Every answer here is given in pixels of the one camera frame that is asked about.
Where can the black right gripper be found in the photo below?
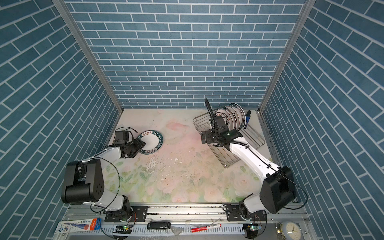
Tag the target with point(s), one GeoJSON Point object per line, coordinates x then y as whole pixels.
{"type": "Point", "coordinates": [212, 133]}

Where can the left green circuit board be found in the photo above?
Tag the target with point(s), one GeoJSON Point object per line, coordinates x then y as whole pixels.
{"type": "Point", "coordinates": [122, 230]}

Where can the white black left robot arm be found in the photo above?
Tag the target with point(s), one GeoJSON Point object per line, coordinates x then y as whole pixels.
{"type": "Point", "coordinates": [84, 184]}

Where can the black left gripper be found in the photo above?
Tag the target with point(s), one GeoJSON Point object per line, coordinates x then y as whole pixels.
{"type": "Point", "coordinates": [137, 145]}

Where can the aluminium corner frame post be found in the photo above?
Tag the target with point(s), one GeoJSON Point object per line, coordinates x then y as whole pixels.
{"type": "Point", "coordinates": [304, 14]}
{"type": "Point", "coordinates": [81, 41]}

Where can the clear plastic bag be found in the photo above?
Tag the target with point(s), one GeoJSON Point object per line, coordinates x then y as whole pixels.
{"type": "Point", "coordinates": [176, 230]}

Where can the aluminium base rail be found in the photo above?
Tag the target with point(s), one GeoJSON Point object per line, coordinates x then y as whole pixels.
{"type": "Point", "coordinates": [188, 216]}

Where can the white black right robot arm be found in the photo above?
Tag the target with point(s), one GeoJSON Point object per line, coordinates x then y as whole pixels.
{"type": "Point", "coordinates": [278, 187]}

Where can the red marker pen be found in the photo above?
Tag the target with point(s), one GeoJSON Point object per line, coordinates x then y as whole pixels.
{"type": "Point", "coordinates": [205, 228]}

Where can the rearmost plate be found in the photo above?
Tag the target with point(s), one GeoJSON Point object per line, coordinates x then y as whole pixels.
{"type": "Point", "coordinates": [231, 117]}

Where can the green circuit board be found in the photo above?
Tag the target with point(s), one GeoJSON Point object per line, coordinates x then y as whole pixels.
{"type": "Point", "coordinates": [252, 227]}
{"type": "Point", "coordinates": [122, 230]}

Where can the aluminium corner frame post left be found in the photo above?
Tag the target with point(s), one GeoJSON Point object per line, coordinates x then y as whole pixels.
{"type": "Point", "coordinates": [81, 41]}

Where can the white toothpaste box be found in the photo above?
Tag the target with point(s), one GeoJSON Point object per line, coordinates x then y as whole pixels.
{"type": "Point", "coordinates": [65, 227]}

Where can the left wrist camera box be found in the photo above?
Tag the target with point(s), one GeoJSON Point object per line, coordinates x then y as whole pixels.
{"type": "Point", "coordinates": [122, 137]}

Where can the chrome wire dish rack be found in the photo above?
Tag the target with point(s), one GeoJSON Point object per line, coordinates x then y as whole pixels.
{"type": "Point", "coordinates": [251, 141]}

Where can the aluminium corner frame post right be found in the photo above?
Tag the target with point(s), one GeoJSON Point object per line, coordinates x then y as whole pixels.
{"type": "Point", "coordinates": [304, 14]}

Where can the black rectangular device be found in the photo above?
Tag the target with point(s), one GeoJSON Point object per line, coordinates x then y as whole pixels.
{"type": "Point", "coordinates": [159, 226]}

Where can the white analog clock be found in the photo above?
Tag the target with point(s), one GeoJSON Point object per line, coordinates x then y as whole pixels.
{"type": "Point", "coordinates": [288, 231]}

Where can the right green circuit board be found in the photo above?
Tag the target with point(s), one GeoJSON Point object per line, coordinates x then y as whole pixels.
{"type": "Point", "coordinates": [252, 227]}

